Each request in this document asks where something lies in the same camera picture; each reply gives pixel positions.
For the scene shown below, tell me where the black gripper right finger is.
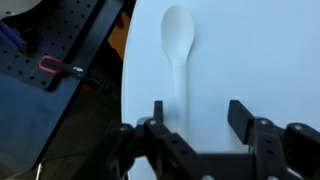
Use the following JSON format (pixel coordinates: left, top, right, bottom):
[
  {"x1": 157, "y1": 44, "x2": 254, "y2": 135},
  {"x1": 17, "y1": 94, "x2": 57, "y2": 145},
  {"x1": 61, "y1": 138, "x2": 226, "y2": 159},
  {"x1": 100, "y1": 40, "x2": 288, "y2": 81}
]
[{"x1": 227, "y1": 99, "x2": 320, "y2": 180}]

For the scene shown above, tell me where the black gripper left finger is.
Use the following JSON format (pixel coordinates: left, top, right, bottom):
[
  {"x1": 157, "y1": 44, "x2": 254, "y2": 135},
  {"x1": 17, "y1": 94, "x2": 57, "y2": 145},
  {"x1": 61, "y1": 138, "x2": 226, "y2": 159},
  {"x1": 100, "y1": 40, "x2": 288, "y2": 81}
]
[{"x1": 108, "y1": 100, "x2": 216, "y2": 180}]

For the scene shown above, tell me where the white plastic spoon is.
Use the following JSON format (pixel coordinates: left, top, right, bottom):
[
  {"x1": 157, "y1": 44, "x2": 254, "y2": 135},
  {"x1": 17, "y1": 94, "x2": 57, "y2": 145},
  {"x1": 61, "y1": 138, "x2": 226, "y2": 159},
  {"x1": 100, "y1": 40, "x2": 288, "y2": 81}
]
[{"x1": 160, "y1": 4, "x2": 195, "y2": 141}]

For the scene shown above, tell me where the red black clamp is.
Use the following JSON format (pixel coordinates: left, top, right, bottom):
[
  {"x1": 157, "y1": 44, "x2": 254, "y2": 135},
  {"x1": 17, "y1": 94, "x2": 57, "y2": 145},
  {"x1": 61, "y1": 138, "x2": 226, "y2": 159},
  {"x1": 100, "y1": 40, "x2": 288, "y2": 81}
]
[{"x1": 38, "y1": 55, "x2": 63, "y2": 75}]

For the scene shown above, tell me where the black cable plug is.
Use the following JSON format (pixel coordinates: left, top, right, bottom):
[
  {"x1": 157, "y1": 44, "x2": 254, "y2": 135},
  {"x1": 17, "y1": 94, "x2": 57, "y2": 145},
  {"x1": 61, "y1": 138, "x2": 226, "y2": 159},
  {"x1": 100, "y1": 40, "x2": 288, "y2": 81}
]
[{"x1": 49, "y1": 61, "x2": 113, "y2": 96}]

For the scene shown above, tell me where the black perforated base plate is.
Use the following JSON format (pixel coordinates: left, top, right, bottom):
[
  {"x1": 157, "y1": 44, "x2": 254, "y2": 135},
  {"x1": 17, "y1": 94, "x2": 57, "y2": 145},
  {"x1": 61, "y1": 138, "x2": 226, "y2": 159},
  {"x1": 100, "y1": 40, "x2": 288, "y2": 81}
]
[{"x1": 0, "y1": 0, "x2": 125, "y2": 92}]

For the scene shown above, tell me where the blue tool handle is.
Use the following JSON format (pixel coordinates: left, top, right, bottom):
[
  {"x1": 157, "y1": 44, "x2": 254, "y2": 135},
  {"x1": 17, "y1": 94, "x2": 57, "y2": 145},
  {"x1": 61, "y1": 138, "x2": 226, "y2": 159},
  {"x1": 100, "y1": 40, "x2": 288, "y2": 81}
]
[{"x1": 0, "y1": 21, "x2": 27, "y2": 50}]

